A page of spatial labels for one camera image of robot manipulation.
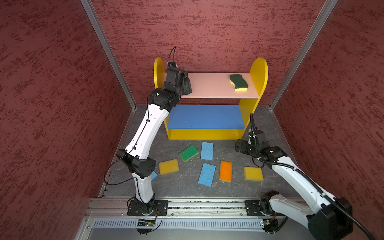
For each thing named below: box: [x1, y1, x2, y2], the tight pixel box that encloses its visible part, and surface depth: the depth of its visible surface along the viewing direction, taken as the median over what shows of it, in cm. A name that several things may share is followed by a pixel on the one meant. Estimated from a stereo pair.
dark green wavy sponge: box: [229, 74, 249, 92], surface depth 76 cm
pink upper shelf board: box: [180, 73, 260, 99], surface depth 76 cm
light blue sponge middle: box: [198, 162, 216, 187], surface depth 86 cm
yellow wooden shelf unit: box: [153, 57, 269, 141], surface depth 82 cm
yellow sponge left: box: [159, 158, 179, 176], surface depth 90 cm
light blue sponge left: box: [151, 170, 158, 181], surface depth 86 cm
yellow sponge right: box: [243, 167, 264, 181], surface depth 85 cm
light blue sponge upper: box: [200, 142, 214, 161], surface depth 97 cm
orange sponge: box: [219, 160, 233, 183], surface depth 87 cm
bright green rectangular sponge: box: [178, 144, 200, 163], surface depth 94 cm
